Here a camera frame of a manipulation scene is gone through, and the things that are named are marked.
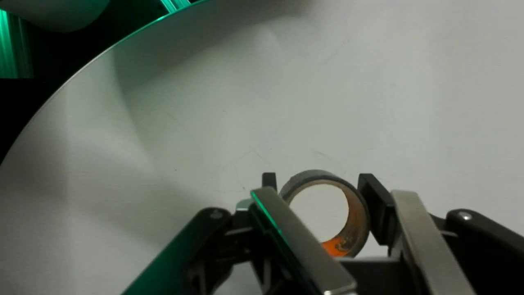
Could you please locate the grey tape roll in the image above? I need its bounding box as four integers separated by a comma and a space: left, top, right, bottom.
278, 167, 371, 258

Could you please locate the black silver gripper right finger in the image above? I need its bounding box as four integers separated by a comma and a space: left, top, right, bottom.
355, 172, 524, 295

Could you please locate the black silver gripper left finger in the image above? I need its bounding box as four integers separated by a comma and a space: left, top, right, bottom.
122, 170, 360, 295

